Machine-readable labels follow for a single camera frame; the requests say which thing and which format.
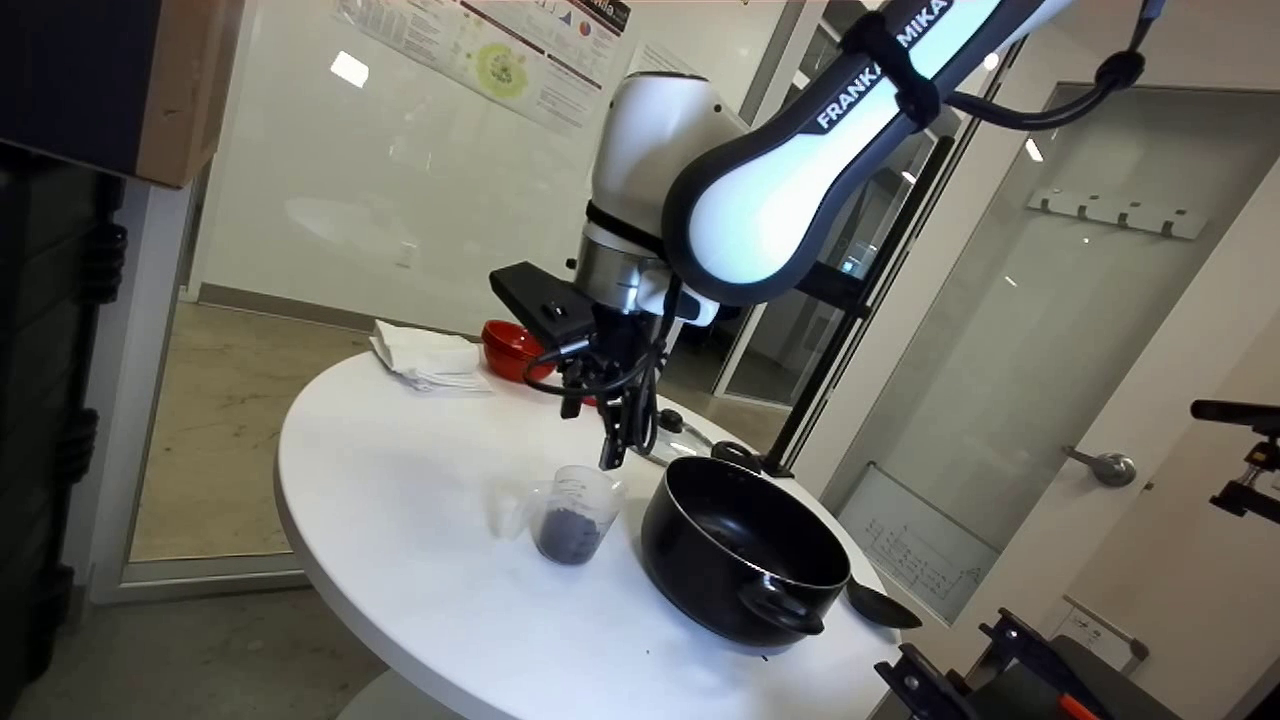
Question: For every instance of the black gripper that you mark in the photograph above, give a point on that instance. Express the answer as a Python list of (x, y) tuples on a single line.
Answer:
[(627, 340)]

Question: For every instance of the clear plastic measuring cup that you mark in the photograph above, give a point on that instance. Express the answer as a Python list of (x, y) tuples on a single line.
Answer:
[(585, 486)]

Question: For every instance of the small coffee beans heap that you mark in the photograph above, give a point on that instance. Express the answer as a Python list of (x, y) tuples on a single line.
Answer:
[(567, 536)]

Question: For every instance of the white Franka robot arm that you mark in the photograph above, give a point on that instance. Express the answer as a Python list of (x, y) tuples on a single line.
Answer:
[(774, 202)]

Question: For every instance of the glass pot lid black knob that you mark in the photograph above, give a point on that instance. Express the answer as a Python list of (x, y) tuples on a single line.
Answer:
[(700, 440)]

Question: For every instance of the red bowl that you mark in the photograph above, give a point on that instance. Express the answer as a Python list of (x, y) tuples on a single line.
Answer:
[(515, 348)]

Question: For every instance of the white cloth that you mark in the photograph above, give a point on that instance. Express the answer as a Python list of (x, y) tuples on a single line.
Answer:
[(420, 353)]

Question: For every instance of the black orange bar clamp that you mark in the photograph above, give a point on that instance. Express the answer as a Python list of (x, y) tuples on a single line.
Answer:
[(921, 681), (1040, 660)]

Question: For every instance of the black cabinet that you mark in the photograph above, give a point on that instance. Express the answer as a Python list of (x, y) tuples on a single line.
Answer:
[(44, 401)]

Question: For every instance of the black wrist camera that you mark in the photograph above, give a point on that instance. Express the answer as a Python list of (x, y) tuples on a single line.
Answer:
[(543, 305)]

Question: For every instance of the black camera stand pole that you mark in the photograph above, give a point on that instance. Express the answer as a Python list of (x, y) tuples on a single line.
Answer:
[(854, 312)]

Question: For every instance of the wall poster with green circle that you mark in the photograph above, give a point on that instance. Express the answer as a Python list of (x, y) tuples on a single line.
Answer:
[(507, 60)]

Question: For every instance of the wall coat hook rail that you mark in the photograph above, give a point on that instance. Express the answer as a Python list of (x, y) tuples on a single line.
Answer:
[(1121, 213)]

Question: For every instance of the black tripod camera mount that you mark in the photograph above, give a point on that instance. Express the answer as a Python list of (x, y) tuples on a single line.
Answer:
[(1245, 460)]

